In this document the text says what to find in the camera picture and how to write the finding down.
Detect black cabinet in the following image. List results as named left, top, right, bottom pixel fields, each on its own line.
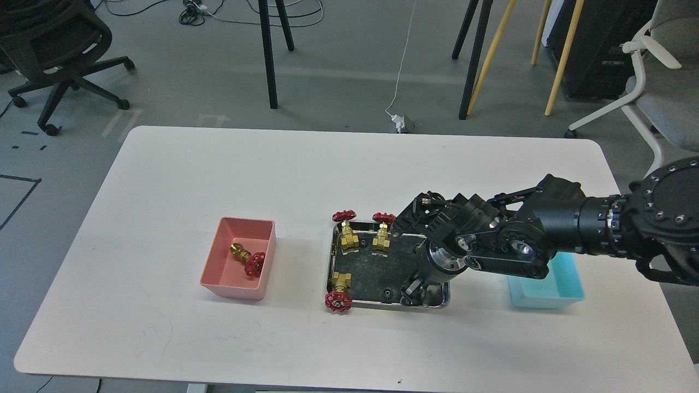
left=561, top=1, right=657, bottom=99

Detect yellow wooden legs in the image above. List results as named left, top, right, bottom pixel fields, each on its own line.
left=468, top=0, right=585, bottom=116

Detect brass valve back right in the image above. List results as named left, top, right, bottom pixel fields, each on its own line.
left=372, top=212, right=395, bottom=254

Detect small black gear front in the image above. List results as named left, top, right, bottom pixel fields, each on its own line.
left=381, top=288, right=393, bottom=302

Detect black tripod left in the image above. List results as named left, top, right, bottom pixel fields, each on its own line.
left=259, top=1, right=295, bottom=109

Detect brass valve red handle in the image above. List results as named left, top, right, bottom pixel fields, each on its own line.
left=229, top=243, right=266, bottom=278

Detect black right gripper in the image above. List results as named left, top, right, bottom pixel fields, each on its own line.
left=400, top=243, right=467, bottom=306

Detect black tripod right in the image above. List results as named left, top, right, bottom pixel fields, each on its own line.
left=451, top=1, right=493, bottom=120

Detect brass valve front left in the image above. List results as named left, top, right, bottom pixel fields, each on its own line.
left=325, top=272, right=353, bottom=313

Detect blue plastic box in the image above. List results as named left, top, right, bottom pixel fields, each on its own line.
left=508, top=252, right=586, bottom=310

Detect black tripod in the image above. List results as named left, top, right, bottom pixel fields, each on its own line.
left=451, top=1, right=493, bottom=120
left=259, top=1, right=295, bottom=109

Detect white grey chair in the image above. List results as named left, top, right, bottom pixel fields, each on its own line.
left=564, top=1, right=698, bottom=171

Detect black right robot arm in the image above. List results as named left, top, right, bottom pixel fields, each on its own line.
left=391, top=157, right=698, bottom=305

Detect metal tray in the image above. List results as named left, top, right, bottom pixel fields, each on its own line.
left=325, top=221, right=426, bottom=311

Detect white cable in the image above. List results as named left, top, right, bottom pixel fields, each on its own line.
left=386, top=0, right=418, bottom=118

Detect brass valve back left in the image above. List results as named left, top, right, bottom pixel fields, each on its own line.
left=332, top=210, right=360, bottom=252

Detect white power adapter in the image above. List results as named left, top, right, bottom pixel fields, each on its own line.
left=391, top=114, right=419, bottom=134

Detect pink plastic box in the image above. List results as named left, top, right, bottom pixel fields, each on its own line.
left=200, top=217, right=276, bottom=300

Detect black office chair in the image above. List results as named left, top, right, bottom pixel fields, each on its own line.
left=1, top=1, right=134, bottom=136

